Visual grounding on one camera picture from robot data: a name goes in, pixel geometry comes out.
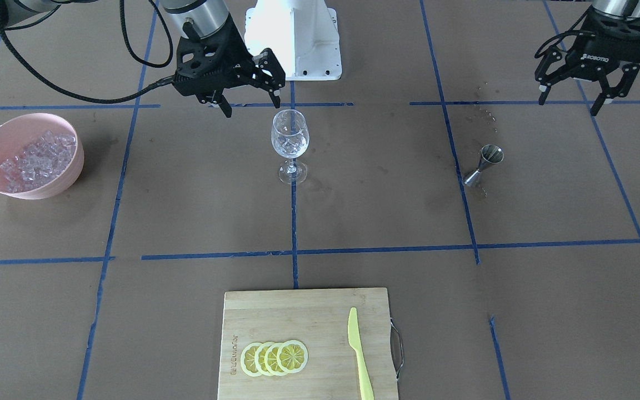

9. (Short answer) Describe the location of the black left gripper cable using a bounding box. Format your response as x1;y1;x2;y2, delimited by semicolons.
534;11;596;59

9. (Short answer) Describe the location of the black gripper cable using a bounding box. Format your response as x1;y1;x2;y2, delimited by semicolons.
0;0;179;105
534;11;596;59

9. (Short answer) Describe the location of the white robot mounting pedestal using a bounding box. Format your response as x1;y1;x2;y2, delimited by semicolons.
244;1;343;81

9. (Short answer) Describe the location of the bamboo cutting board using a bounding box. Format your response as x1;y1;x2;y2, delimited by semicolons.
217;288;399;399

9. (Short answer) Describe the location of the clear wine glass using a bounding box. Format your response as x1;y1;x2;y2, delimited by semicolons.
270;109;309;185

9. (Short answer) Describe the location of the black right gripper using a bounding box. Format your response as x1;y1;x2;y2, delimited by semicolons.
178;15;286;118

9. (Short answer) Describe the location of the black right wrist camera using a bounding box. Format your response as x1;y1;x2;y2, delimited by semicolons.
172;73;238;97

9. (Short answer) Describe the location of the steel cocktail jigger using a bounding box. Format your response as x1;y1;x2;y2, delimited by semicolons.
462;144;504;187

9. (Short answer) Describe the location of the yellow plastic knife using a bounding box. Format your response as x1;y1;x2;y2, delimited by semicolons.
347;307;375;399

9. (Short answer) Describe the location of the pink bowl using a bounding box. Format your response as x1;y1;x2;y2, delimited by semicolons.
0;112;84;199

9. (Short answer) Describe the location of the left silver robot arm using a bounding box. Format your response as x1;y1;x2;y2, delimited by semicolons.
535;1;640;116

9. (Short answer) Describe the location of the lemon slice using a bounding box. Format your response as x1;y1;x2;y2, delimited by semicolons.
254;342;275;376
241;342;262;377
264;342;288;376
276;339;309;374

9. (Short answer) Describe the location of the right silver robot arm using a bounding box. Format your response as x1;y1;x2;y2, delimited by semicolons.
0;1;286;117

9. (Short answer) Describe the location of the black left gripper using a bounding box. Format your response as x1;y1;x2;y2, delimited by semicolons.
535;8;640;117

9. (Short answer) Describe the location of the clear ice cubes pile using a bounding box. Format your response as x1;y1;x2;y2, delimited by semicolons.
0;130;78;193

